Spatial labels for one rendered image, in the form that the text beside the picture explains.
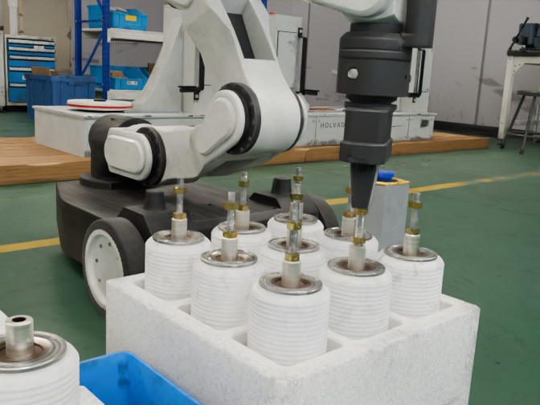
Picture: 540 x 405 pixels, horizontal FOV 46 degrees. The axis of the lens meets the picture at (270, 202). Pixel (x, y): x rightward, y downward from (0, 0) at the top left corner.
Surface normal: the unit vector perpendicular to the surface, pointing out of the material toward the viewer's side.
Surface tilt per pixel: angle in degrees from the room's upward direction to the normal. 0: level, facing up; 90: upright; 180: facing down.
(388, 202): 90
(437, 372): 90
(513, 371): 0
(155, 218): 45
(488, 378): 0
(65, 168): 90
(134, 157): 90
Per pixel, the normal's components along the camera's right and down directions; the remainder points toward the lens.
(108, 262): -0.75, 0.10
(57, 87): 0.71, 0.22
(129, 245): 0.51, -0.50
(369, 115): -0.27, 0.18
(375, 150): 0.49, 0.21
